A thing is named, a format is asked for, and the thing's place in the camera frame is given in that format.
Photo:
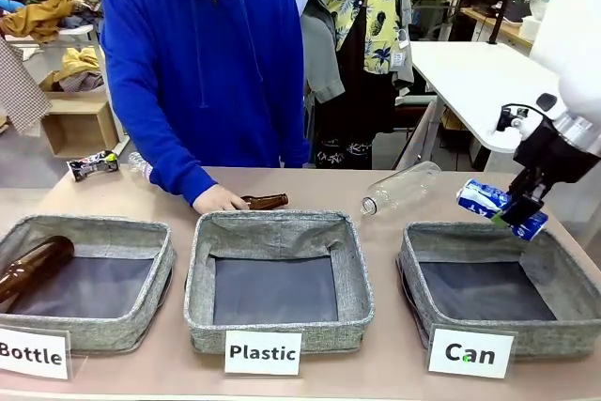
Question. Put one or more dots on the yellow floral hanging shirt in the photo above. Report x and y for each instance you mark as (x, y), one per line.
(361, 2)

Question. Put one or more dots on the black hanging garment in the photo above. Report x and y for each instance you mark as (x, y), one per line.
(352, 119)

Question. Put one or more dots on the mustard clothes pile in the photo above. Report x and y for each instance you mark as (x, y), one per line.
(42, 16)

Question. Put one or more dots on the small crushed clear bottle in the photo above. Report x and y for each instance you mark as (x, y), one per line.
(138, 164)

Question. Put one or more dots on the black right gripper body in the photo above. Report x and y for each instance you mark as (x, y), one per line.
(559, 157)

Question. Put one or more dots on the white Bottle label sign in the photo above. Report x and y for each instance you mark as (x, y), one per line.
(30, 354)

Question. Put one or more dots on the blue white drink can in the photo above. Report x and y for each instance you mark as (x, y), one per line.
(479, 199)

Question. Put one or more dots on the large brown glass bottle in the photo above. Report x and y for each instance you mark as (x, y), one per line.
(33, 266)

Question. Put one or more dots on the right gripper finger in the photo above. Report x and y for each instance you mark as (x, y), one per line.
(523, 182)
(523, 208)

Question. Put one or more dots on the wooden cube box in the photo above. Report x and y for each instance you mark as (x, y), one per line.
(80, 126)

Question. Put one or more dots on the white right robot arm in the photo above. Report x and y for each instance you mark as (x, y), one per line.
(570, 20)

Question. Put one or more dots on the small brown glass bottle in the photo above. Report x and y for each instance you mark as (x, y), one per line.
(267, 202)

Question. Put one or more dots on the white background table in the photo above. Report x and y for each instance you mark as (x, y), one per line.
(469, 77)

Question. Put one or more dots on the gray basket labelled Bottle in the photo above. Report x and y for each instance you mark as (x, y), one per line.
(94, 316)

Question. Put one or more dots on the white Plastic label sign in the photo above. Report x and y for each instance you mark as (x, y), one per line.
(263, 352)

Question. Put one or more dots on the crushed black drink can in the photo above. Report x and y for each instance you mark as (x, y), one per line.
(91, 165)

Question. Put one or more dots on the brown checkered cloth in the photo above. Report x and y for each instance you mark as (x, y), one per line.
(21, 86)

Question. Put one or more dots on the white Can label sign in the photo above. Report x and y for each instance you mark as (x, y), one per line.
(469, 353)

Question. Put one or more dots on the gray hanging shirt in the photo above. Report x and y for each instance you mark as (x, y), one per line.
(324, 58)

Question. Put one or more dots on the large clear plastic bottle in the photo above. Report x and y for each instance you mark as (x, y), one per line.
(404, 189)

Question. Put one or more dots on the person's right forearm blue sleeve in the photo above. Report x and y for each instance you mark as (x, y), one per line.
(183, 166)

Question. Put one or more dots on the person's right hand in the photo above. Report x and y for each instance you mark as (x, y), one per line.
(218, 200)

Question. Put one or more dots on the gray basket labelled Can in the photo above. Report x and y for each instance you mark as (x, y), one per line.
(549, 255)

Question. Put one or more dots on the gray basket labelled Plastic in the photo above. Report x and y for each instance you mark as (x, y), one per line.
(277, 232)

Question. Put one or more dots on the person's blue hoodie torso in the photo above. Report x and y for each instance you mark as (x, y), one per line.
(202, 58)

